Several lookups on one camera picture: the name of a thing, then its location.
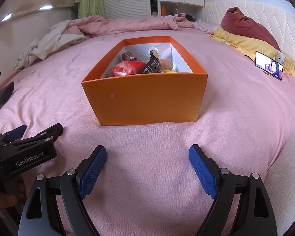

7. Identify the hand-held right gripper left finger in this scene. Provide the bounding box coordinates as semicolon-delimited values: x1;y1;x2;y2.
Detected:
19;145;107;236

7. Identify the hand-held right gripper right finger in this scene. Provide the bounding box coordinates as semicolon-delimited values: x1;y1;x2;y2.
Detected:
189;144;278;236

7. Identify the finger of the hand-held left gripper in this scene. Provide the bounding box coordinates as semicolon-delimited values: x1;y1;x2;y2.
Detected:
36;124;64;142
0;124;28;146

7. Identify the orange cardboard box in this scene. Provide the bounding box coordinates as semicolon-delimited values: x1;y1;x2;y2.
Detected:
81;36;208;126

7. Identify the red cube toy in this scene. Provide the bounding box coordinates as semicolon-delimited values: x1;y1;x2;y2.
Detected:
110;60;148;77

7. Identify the person's left hand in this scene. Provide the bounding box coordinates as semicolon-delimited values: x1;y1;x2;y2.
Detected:
0;192;17;219

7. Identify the black flat case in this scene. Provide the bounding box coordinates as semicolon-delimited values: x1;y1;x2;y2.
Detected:
0;82;15;109

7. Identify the pink bed sheet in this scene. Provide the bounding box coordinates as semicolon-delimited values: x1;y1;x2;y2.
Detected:
0;27;295;236

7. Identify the beige crumpled cloth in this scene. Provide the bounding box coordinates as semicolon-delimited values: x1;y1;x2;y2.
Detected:
14;20;86;70

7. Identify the brown small box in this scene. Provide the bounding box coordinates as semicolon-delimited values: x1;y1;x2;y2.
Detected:
121;52;138;61

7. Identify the cream padded bed surround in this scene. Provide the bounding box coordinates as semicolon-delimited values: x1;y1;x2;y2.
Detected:
0;5;73;52

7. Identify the tan figurine with blue cap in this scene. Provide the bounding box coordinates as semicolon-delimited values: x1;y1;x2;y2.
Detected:
160;59;174;70

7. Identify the black cylindrical gadget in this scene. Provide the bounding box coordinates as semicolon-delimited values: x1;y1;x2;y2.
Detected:
137;50;161;75

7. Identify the smartphone with lit screen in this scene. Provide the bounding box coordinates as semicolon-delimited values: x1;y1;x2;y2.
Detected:
254;51;284;81

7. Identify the pink duvet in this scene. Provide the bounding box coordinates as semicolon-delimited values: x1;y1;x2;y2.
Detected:
64;15;195;38

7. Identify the silver cylindrical jar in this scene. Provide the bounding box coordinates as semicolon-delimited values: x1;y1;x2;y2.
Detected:
149;44;171;59

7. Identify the yellow pillow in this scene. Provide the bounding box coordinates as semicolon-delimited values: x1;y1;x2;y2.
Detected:
210;27;295;77

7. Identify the pink floral cloth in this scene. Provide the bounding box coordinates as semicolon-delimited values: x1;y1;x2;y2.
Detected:
193;22;222;33

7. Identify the dark red pillow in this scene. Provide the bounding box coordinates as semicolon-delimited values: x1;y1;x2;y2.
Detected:
220;7;281;52

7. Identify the white tufted headboard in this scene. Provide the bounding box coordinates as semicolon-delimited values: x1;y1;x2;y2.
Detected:
204;0;295;79

